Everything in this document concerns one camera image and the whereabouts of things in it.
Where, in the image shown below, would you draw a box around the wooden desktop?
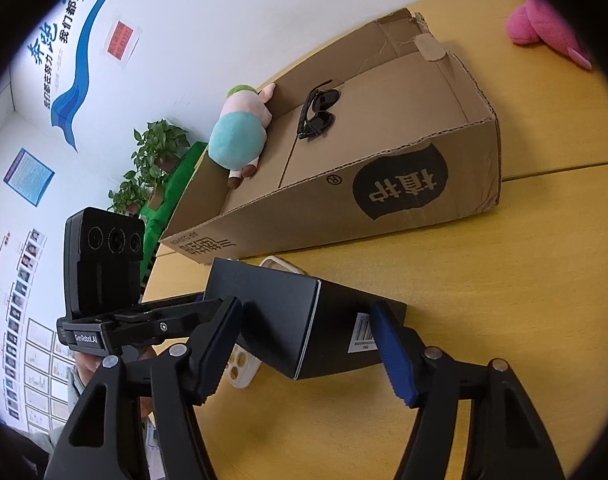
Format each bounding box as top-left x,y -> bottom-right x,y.
141,0 -> 608,480

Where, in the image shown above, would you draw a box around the blue framed wall poster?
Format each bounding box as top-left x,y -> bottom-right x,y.
2,147 -> 55,207

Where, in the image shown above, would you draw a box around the person's left hand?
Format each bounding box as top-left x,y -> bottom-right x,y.
74,352 -> 109,393

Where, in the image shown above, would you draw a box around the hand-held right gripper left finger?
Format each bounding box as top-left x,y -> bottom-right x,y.
44,296 -> 245,480

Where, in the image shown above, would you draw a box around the red wall notice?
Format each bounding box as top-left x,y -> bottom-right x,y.
102,20 -> 143,66

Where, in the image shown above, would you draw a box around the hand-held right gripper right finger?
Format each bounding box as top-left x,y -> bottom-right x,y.
371,301 -> 567,480

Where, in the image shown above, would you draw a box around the black sunglasses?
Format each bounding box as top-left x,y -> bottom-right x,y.
296,79 -> 341,142

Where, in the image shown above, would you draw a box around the green plant in tan pot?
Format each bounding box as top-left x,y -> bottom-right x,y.
106,170 -> 157,217

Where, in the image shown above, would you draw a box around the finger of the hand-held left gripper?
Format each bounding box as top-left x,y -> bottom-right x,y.
138,292 -> 219,312
111,301 -> 227,348

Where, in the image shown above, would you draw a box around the blue wave wall decal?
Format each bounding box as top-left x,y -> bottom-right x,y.
26,0 -> 139,153

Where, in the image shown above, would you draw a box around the large potted green plant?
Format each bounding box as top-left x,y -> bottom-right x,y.
132,119 -> 192,181

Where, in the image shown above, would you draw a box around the black rectangular box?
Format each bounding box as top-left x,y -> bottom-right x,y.
204,257 -> 409,381

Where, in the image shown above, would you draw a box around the pink plush toy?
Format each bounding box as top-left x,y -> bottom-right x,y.
505,0 -> 594,72

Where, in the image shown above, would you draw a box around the wall photo chart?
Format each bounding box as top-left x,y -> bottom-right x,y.
0,227 -> 49,411

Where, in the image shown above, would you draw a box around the person's left forearm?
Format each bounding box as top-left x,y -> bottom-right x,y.
14,370 -> 92,480

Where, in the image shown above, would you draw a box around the brown cardboard box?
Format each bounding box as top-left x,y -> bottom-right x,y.
159,7 -> 501,267

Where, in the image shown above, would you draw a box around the green tablecloth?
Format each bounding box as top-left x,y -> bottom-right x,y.
144,142 -> 209,241

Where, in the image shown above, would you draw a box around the pig plush toy teal body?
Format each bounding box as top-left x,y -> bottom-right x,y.
208,84 -> 277,190

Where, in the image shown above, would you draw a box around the board of wall papers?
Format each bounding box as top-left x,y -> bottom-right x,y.
0,315 -> 79,433

